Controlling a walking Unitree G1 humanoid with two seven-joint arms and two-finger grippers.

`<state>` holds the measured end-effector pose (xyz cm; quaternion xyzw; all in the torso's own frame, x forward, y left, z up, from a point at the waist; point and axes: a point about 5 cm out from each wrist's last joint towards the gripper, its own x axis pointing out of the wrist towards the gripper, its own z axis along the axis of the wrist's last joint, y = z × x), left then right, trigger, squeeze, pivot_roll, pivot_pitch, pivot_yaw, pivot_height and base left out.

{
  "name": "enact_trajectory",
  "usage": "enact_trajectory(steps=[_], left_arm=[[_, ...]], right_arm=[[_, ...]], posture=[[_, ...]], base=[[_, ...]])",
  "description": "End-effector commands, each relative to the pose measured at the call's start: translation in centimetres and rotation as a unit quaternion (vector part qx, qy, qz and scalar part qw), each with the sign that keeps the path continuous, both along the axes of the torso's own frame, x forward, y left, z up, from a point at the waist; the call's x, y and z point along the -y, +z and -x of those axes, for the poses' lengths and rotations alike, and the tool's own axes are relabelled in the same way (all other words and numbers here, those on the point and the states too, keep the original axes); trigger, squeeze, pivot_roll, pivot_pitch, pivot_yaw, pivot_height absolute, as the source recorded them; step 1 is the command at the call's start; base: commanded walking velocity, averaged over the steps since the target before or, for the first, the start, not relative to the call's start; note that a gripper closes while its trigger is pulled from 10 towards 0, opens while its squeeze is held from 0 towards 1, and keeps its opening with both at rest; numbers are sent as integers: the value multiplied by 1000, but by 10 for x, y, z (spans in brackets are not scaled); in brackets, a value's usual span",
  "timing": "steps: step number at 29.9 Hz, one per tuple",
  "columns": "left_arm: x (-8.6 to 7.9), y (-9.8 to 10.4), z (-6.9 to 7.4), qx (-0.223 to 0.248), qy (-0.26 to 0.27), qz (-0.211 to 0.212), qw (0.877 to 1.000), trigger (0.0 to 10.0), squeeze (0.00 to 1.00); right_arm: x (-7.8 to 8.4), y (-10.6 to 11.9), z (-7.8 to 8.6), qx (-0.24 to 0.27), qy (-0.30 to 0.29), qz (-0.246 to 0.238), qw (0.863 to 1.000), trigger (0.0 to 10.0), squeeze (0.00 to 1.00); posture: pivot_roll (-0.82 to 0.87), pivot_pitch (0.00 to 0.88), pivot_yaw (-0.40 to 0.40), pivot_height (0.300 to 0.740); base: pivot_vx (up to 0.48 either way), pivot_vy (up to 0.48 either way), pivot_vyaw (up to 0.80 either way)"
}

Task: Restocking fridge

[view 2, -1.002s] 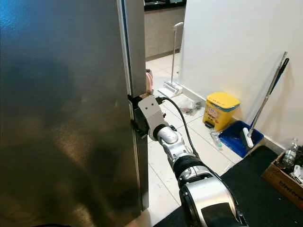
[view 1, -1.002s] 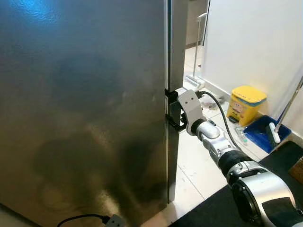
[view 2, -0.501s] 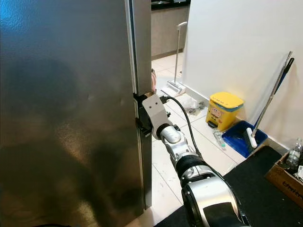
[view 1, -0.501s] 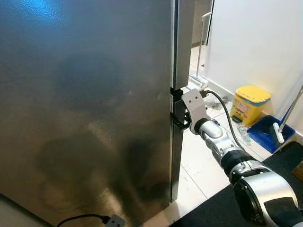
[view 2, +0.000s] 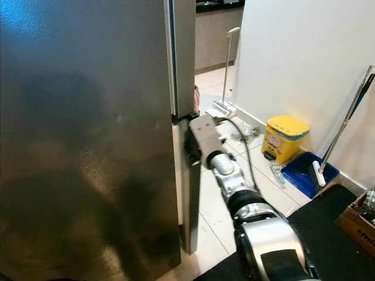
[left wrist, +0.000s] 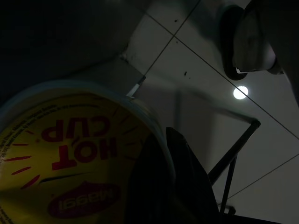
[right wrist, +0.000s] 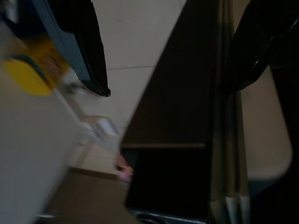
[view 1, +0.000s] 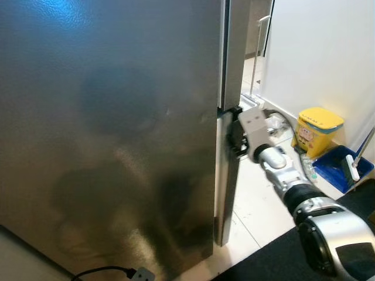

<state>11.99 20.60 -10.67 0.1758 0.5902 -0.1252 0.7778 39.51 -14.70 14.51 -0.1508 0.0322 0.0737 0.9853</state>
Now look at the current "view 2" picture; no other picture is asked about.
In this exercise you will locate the stainless steel fridge cabinet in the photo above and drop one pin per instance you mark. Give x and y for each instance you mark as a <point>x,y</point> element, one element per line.
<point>88,134</point>

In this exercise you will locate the white flat mop silver pole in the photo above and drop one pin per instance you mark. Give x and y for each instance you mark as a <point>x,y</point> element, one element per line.
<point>224,108</point>

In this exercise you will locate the crumpled clear plastic wrap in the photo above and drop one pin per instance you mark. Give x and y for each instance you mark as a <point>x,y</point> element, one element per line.
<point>246,136</point>

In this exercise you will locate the yellow pedal trash bin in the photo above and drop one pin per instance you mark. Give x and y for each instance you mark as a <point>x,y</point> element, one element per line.
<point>286,140</point>

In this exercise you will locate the silver freezer door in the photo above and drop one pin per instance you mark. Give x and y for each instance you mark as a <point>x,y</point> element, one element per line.
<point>184,52</point>

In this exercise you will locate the blue plastic dustpan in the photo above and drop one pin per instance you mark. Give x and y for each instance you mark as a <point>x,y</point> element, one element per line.
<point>299,175</point>

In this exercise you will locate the white head broom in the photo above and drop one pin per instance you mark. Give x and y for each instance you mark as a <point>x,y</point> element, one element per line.
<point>320,174</point>

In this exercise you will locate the black floor mat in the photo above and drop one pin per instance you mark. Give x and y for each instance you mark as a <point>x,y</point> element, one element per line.
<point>328,246</point>

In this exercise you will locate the brown printed cardboard crate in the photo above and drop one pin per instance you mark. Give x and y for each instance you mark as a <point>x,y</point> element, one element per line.
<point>357,228</point>

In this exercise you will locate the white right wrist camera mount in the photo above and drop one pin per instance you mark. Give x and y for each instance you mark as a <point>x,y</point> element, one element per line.
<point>209,132</point>

